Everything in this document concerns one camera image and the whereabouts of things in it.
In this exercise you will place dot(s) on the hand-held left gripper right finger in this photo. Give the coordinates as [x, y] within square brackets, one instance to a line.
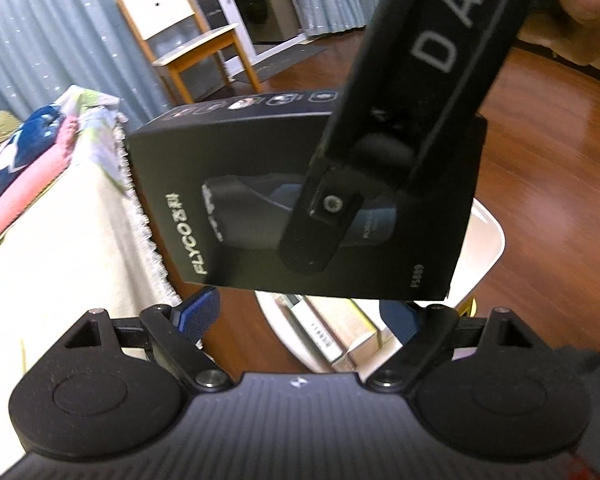
[400, 320]

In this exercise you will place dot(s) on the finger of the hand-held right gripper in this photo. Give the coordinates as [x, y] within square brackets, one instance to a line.
[320, 220]

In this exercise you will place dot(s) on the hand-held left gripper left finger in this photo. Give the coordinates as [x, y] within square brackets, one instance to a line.
[200, 312]

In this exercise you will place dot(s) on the tan cardboard box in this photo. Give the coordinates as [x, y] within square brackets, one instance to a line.
[352, 320]

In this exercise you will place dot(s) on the black shaver box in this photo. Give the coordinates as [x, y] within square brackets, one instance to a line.
[250, 160]

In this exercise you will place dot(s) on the white plastic bin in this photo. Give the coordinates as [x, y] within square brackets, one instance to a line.
[485, 245]

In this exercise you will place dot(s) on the long white box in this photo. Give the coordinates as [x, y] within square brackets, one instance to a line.
[315, 332]

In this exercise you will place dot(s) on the sliding glass door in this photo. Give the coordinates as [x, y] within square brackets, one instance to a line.
[260, 0]

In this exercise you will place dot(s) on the pink ribbed towel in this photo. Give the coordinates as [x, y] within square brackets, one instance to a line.
[25, 185]

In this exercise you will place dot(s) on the floral white cloth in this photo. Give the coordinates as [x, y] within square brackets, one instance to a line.
[92, 120]

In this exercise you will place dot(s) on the navy printed towel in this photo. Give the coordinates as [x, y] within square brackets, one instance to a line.
[10, 160]

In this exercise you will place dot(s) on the olive patterned cloth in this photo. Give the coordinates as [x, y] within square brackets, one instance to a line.
[0, 127]

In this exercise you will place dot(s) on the wooden chair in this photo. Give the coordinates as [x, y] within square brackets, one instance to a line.
[155, 0]

